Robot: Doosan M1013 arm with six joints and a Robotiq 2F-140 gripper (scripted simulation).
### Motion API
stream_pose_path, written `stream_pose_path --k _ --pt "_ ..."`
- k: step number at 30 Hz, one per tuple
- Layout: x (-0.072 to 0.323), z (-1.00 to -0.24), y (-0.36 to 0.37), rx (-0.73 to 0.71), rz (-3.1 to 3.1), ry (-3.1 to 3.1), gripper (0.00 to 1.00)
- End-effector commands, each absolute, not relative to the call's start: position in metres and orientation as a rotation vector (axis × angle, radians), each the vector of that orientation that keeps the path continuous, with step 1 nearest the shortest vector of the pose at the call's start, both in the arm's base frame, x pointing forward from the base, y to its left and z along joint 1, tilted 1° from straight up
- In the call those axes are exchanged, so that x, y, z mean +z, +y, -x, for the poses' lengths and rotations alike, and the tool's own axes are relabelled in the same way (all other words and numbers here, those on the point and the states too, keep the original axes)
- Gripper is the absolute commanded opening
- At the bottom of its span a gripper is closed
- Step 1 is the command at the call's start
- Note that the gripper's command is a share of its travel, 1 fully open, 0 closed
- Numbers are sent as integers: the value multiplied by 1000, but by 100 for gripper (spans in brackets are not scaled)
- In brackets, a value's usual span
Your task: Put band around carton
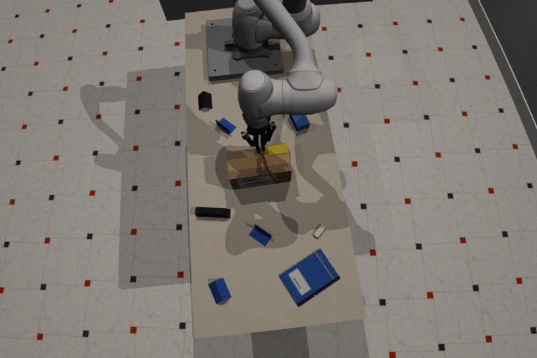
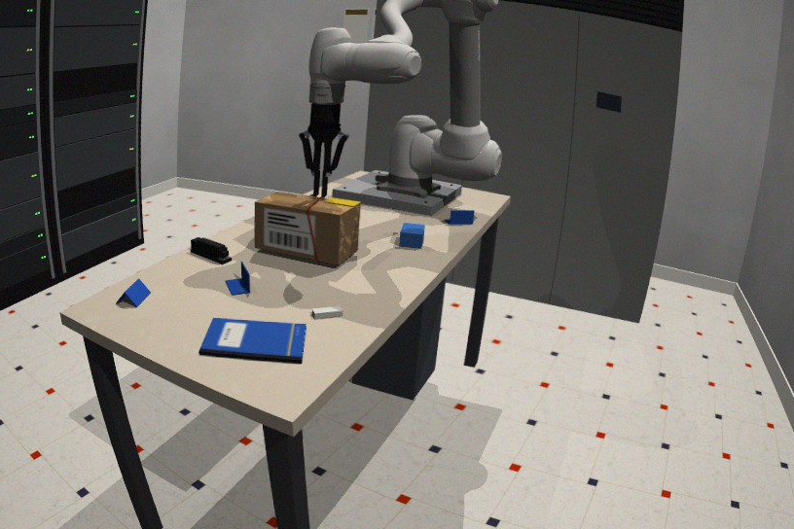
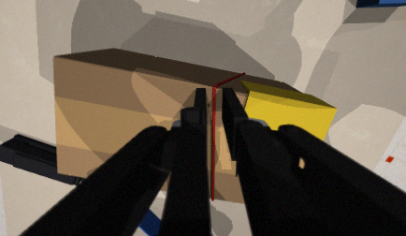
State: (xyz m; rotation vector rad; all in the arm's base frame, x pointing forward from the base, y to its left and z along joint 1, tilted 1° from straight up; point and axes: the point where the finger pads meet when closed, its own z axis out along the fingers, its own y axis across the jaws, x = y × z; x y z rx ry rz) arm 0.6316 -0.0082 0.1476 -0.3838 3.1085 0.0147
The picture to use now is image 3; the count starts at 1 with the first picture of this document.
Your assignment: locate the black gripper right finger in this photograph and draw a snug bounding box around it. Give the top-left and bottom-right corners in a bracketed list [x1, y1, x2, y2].
[222, 88, 406, 236]

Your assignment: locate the brown cardboard box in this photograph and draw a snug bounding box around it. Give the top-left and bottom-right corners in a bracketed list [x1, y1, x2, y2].
[53, 48, 301, 204]

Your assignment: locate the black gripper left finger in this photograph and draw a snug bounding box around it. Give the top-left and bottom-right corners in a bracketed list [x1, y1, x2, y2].
[19, 88, 213, 236]

